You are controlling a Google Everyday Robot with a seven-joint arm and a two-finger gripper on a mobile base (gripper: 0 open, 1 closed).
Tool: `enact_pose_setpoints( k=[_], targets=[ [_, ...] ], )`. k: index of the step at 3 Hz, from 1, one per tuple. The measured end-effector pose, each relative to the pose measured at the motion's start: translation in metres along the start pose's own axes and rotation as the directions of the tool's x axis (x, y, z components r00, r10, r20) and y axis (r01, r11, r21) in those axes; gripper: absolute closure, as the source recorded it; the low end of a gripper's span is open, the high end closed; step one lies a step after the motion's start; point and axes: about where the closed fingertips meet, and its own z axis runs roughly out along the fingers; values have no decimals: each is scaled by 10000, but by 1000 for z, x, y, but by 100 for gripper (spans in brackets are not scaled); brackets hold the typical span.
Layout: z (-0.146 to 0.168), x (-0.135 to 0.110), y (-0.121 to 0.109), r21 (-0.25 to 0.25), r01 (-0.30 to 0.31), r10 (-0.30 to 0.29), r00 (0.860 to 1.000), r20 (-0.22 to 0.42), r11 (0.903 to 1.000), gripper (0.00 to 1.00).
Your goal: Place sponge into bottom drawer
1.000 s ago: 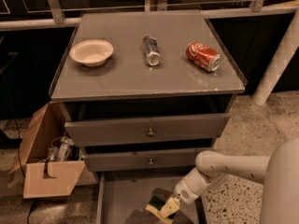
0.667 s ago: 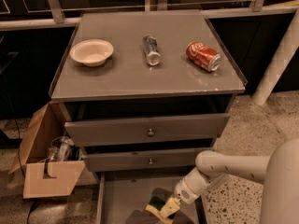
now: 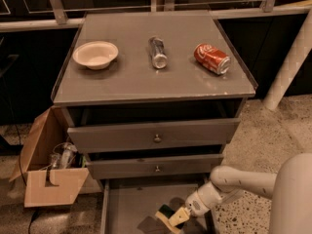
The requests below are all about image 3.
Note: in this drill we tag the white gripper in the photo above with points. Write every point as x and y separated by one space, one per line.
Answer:
196 206

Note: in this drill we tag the green yellow sponge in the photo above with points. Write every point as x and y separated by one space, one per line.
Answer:
163 214

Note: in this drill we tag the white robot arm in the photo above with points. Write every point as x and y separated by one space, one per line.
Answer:
289 190

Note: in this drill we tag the grey middle drawer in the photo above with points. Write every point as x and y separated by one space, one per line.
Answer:
157 166

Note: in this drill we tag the grey drawer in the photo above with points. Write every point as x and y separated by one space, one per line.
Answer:
156 135
130 204
157 166

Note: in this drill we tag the grey bottom drawer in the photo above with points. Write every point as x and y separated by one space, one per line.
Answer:
130 204

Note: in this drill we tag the grey top drawer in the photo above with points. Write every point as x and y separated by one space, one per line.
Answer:
156 135

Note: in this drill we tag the grey drawer cabinet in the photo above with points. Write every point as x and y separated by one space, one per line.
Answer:
131 90

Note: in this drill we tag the clear plastic bottle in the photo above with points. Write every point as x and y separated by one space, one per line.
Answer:
62 155

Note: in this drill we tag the cardboard box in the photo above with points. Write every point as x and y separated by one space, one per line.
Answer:
46 186

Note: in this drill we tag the red cola can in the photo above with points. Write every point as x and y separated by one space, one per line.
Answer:
212 58

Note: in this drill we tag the silver slim can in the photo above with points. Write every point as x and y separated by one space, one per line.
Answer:
157 53

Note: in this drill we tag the white paper bowl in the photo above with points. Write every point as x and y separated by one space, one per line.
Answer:
95 55

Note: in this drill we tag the white diagonal pole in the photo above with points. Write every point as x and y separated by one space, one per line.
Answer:
295 58

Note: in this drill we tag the metal railing frame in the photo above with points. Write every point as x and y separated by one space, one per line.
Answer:
22 15

